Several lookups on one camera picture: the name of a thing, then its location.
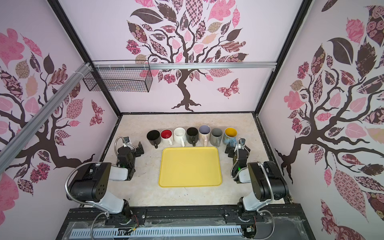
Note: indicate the aluminium rail back wall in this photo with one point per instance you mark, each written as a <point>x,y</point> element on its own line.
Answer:
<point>174,66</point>

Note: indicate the pink iridescent mug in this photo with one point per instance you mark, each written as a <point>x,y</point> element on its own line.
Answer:
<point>204,135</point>

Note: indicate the grey ceramic mug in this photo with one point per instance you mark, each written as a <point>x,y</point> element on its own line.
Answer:
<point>216,137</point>

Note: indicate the aluminium rail left wall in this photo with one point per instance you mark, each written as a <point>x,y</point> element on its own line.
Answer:
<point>12,149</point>

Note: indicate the blue butterfly mug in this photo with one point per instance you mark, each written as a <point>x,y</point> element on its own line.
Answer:
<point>229,137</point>

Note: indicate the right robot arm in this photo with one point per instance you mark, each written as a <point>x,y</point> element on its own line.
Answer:
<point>279,184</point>

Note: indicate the black mug white base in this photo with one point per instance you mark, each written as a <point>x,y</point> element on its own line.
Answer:
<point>154,137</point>

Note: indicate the black ceramic mug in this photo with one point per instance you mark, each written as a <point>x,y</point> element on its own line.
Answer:
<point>192,136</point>

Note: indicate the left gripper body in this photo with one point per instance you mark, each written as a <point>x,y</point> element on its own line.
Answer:
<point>133,160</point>

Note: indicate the aluminium rail wall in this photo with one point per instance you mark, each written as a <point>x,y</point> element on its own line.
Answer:
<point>12,149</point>
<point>174,66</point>

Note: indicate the white slotted cable duct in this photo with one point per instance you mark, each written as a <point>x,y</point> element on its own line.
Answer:
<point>194,231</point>

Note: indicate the yellow plastic tray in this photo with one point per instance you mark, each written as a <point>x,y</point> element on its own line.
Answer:
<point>185,167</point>

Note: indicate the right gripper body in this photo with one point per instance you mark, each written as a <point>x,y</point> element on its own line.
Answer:
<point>235,169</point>

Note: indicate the small white ceramic mug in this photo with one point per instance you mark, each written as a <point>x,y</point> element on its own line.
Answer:
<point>167,137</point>

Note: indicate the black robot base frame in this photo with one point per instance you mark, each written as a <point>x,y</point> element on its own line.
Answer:
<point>288,221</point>

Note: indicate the black wire basket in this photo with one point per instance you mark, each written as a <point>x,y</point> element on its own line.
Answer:
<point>120,77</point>

